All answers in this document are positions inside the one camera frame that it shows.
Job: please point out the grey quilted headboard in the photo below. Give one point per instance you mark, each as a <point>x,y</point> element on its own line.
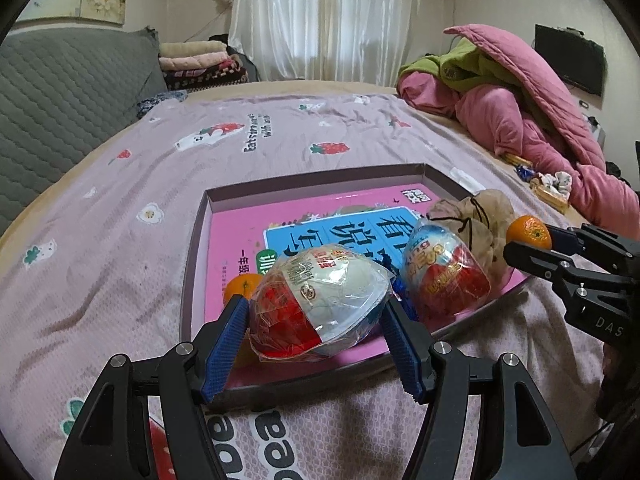
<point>60,110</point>

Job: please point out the pink quilt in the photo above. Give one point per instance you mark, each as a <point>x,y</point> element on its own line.
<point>515,110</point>

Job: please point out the stack of folded blankets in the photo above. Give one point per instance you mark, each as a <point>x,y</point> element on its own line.
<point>200,65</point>

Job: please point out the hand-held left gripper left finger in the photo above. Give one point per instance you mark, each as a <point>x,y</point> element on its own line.
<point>225,350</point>

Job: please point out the white sheer curtain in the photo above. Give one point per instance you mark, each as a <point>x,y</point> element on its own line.
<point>325,15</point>

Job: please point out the black wall television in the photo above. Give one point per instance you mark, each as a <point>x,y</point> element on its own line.
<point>570,60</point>

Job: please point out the dark patterned cloth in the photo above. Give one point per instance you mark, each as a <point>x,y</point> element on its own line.
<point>160,102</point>

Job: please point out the green blanket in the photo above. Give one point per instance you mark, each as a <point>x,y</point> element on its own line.
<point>450,65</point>

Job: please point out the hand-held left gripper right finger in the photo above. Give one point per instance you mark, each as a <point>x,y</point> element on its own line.
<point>405,355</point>

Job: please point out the white hair scrunchie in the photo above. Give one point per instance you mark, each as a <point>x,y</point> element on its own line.
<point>557,181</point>

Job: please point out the orange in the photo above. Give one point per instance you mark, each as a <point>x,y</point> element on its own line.
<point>527,230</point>
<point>242,285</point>

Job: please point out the beige mesh pouch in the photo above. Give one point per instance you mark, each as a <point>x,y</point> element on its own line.
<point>480,215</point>

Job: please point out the blue wrapped candy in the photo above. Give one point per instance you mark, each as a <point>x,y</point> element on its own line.
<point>526,172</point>

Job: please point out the grey cardboard box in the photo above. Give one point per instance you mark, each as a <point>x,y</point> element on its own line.
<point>200,260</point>

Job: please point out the toy egg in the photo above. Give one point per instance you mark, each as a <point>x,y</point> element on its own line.
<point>320,300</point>
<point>445,270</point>

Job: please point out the yellow wafer packet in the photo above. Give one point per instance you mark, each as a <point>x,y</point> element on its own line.
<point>515,158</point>
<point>552,199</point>

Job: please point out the strawberry printed blanket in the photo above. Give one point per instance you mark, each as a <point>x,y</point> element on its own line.
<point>125,210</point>

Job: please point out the pink book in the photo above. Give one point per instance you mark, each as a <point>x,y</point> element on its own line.
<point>240,240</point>

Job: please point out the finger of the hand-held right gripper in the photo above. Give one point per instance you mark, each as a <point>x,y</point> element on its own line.
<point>535,260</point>
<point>570,239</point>

